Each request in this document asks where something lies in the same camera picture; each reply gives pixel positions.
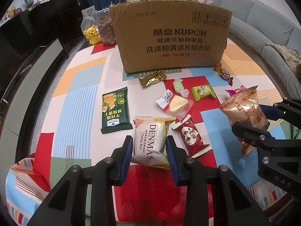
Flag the gold red snack packet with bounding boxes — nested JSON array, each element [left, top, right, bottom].
[[219, 85, 270, 157]]

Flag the white Denmas cheese ball packet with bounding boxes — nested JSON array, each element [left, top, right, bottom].
[[132, 116, 176, 169]]

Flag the clear jar brown snacks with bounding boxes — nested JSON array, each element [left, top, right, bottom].
[[94, 8, 117, 47]]

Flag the pink snack packet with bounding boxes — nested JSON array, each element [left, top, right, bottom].
[[226, 85, 246, 96]]

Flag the beige blanket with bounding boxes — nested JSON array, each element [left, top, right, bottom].
[[267, 43, 301, 80]]

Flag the red white snack packet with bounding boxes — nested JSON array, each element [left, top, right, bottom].
[[171, 114, 212, 158]]

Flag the red gold twisted candy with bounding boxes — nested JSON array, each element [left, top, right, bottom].
[[214, 63, 233, 86]]

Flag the green yellow snack packet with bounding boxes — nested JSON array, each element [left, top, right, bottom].
[[192, 84, 216, 102]]

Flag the clear packet yellow cake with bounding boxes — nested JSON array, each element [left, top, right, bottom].
[[155, 89, 193, 121]]

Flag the grey corner sofa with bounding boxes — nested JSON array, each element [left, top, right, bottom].
[[212, 0, 300, 98]]

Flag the pale green wrapped candy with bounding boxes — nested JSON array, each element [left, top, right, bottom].
[[173, 78, 189, 98]]

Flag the dark green cracker packet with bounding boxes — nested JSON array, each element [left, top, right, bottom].
[[100, 87, 133, 134]]

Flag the colourful patchwork tablecloth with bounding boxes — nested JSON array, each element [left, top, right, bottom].
[[6, 39, 292, 225]]

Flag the grey white tv cabinet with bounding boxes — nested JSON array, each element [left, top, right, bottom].
[[1, 39, 68, 204]]

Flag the gold foil snack packet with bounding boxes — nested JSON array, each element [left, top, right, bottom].
[[139, 70, 167, 88]]

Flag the brown cardboard box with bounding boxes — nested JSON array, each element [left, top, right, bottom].
[[109, 0, 232, 73]]

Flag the black television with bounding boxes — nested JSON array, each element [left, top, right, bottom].
[[1, 0, 83, 97]]

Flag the yellow bear toy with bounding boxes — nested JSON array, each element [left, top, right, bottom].
[[83, 25, 102, 45]]

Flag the clear plastic bag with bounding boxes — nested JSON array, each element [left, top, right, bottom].
[[81, 5, 96, 33]]

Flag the grey rabbit plush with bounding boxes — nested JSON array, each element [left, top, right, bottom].
[[24, 0, 34, 9]]

